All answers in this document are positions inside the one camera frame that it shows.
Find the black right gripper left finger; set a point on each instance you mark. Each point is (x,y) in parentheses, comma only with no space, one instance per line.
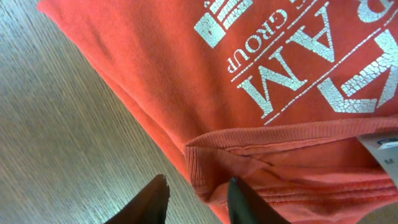
(149,206)

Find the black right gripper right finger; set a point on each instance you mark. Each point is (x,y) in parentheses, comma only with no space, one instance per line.
(247,207)

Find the orange soccer t-shirt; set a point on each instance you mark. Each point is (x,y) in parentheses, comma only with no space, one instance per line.
(274,92)

